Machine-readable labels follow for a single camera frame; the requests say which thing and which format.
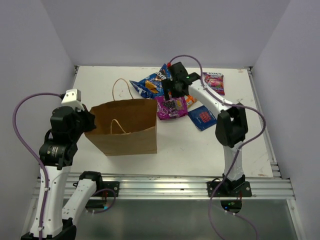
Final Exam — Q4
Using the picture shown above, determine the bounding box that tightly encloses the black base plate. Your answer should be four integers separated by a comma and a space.
206, 175, 253, 198
98, 181, 120, 198

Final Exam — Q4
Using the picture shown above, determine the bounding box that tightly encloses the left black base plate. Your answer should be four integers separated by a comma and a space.
98, 181, 120, 198

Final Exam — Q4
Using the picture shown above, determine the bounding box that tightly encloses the purple candy packet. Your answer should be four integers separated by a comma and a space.
155, 96, 188, 121

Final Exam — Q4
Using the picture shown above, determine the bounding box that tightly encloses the blue Doritos chip bag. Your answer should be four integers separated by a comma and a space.
129, 64, 171, 99

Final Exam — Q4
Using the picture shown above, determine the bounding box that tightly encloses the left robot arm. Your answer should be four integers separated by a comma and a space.
21, 105, 104, 240

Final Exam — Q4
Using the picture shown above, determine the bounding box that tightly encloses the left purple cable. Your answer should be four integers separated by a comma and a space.
12, 92, 63, 233

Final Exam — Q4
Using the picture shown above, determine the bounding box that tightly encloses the orange snack packet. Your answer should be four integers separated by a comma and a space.
184, 95, 197, 108

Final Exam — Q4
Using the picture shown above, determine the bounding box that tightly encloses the purple cable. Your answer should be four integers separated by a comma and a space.
12, 92, 63, 233
167, 54, 266, 240

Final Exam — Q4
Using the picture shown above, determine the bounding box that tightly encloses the aluminium mounting rail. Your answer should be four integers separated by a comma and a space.
32, 172, 296, 201

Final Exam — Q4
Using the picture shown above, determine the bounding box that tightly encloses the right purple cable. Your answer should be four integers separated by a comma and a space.
167, 54, 266, 240

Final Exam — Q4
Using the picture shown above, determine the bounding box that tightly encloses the dark blue snack packet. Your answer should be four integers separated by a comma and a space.
188, 105, 217, 131

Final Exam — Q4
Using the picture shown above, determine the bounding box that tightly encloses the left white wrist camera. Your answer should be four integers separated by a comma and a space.
61, 88, 85, 111

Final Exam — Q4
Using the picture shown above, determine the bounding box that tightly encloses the red purple berry snack packet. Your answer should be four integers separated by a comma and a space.
203, 72, 225, 96

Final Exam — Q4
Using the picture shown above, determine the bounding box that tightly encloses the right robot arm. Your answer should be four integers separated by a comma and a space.
162, 62, 248, 197

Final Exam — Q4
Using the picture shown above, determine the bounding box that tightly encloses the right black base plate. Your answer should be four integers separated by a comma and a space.
206, 175, 253, 198

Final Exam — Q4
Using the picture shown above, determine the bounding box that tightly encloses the brown paper bag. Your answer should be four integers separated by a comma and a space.
84, 93, 158, 157

